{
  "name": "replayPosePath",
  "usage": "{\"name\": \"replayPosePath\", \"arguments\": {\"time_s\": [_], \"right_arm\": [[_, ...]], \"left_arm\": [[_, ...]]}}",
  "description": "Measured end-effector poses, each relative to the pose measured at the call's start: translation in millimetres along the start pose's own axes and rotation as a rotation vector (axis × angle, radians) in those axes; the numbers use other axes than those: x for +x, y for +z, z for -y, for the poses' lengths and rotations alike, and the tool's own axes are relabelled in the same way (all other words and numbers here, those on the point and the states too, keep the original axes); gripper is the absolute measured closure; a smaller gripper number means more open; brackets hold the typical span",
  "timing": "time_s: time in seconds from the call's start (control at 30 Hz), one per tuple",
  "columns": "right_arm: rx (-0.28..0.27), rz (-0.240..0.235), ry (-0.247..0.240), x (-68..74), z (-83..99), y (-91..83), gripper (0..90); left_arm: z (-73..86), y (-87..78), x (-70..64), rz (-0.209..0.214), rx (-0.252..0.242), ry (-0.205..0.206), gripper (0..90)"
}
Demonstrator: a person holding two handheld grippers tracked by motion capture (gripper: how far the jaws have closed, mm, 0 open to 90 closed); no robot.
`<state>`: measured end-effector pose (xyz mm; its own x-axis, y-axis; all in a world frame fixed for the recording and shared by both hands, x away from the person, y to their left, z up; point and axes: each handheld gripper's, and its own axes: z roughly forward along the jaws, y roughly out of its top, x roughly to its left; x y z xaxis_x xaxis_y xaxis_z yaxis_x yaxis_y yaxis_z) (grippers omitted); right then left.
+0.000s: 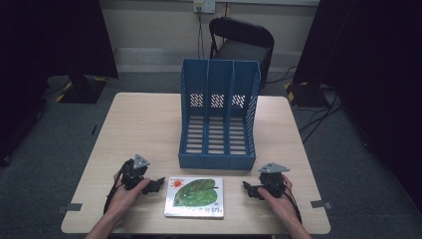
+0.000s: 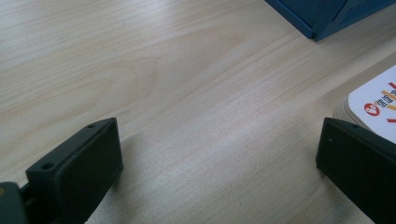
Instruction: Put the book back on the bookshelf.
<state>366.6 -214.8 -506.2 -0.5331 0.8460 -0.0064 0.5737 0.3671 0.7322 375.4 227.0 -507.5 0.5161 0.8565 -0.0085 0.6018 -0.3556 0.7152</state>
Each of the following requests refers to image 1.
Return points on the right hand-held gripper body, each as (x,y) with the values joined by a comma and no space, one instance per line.
(272,182)

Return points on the white picture book green leaf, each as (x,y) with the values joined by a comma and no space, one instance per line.
(195,197)

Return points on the blue three-slot file rack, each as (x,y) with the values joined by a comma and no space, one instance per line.
(217,79)

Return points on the person's right hand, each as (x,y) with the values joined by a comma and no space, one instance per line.
(282,204)

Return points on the person's left hand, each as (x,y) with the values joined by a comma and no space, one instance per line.
(124,199)

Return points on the grey tape strip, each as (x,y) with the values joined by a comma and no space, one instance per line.
(320,204)
(71,207)

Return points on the small black floor tape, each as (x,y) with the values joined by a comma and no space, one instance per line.
(94,129)

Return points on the black stand base yellow stripes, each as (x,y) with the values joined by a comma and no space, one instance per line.
(83,91)
(305,94)

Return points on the black folding chair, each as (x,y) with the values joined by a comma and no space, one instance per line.
(244,40)

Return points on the dark curtain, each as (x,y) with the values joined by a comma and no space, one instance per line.
(49,40)
(375,66)

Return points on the white wall socket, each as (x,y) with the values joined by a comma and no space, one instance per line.
(204,6)

